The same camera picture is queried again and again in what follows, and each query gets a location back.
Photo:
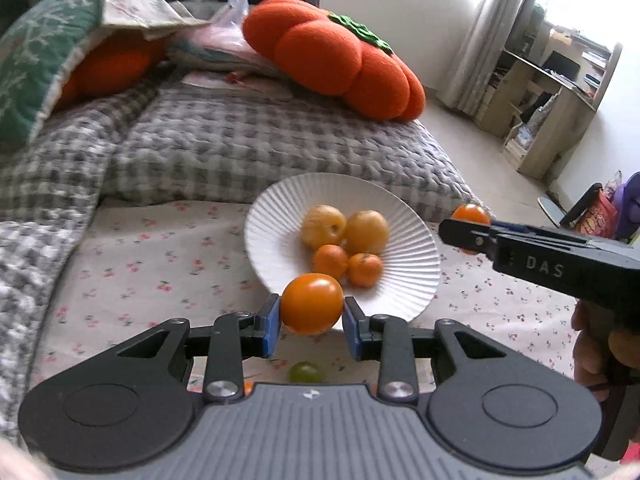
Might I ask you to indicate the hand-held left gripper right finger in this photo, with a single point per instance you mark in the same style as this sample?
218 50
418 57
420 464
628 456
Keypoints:
351 332

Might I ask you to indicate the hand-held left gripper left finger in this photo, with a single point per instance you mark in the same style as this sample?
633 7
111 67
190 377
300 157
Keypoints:
271 325

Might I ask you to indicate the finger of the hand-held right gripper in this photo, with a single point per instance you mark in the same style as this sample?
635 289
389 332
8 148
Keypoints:
465 234
510 228

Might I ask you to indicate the orange tomato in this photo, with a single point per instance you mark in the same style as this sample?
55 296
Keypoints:
470 213
311 304

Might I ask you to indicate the white ribbed plate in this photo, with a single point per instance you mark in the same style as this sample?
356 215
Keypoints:
415 255

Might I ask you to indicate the green tomato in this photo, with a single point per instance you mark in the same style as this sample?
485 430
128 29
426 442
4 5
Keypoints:
306 372

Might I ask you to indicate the small tangerine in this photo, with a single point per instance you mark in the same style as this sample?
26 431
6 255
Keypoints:
330 261
365 270

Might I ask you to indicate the yellow tomato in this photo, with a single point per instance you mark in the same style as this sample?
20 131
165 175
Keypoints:
324 225
366 231

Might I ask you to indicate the person's right hand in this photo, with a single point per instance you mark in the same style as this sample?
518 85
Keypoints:
580 350

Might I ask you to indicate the pale oval board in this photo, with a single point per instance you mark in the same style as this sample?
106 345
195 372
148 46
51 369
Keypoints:
550 209

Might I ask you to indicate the red bag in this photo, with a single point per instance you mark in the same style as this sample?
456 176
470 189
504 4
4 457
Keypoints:
597 217

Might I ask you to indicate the purple object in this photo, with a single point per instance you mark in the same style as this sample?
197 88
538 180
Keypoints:
631 200

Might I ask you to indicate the wooden desk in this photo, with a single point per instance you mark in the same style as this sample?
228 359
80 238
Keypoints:
550 110

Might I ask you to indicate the cherry-print sheet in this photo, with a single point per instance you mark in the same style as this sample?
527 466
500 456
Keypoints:
165 260

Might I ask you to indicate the dark monitor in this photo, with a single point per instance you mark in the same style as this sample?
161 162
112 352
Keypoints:
560 66

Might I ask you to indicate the pale curtain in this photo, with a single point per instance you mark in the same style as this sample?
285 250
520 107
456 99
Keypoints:
480 35

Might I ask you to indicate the grey checked quilt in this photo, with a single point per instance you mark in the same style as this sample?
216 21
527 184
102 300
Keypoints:
225 135

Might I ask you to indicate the orange pumpkin cushion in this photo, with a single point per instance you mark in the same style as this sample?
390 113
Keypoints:
335 60

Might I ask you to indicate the stack of folded cloths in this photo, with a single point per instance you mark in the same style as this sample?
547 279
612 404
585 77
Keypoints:
220 52

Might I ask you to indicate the orange plush cushion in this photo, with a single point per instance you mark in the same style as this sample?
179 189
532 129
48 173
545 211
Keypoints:
110 67

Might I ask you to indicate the clear plastic bag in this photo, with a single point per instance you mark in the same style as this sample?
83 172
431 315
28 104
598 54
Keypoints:
237 2

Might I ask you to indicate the beige floral cloth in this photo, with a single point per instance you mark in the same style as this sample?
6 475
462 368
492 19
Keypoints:
130 5

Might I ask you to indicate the green patterned pillow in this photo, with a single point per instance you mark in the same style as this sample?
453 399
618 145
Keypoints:
35 60

